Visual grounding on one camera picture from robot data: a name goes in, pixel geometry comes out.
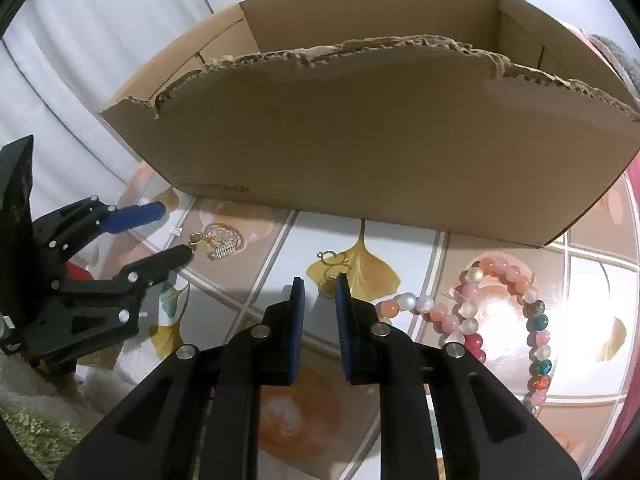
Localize gold charm earring cluster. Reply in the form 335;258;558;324
189;223;244;260

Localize white green fluffy blanket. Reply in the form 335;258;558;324
1;354;102;479

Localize floral patterned tablecloth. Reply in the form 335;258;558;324
74;159;640;480

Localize white curtain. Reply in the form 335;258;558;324
1;0;224;217

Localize brown cardboard box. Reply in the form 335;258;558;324
103;0;639;246

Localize pink floral bedding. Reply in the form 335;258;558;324
570;26;639;102

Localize pink orange bead bracelet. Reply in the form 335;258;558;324
375;256;540;364

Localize gold butterfly ring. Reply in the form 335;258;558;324
316;249;350;299

